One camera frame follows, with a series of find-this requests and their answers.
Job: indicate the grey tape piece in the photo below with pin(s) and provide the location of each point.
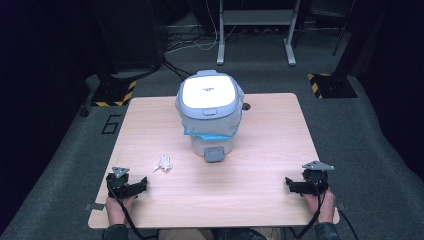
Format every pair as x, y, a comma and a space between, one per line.
94, 207

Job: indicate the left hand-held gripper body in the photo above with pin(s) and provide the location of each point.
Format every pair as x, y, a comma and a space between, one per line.
117, 182

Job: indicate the black stand base striped tape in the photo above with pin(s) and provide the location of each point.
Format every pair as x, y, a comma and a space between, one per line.
115, 91
330, 85

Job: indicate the person's right hand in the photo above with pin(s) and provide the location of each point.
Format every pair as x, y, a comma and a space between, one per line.
322, 206

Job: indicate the blue trash bag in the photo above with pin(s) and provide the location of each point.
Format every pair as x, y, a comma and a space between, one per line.
213, 128

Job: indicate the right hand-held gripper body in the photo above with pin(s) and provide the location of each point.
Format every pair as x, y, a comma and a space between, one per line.
316, 180

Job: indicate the white metal desk frame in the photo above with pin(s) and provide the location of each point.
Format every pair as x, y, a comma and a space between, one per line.
256, 20

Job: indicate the person's left hand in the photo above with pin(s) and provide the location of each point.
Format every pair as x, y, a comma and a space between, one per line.
117, 210

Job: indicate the white paper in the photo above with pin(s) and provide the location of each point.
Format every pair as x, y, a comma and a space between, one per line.
163, 164

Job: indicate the white pedal trash can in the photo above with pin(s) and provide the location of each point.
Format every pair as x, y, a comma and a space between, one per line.
209, 93

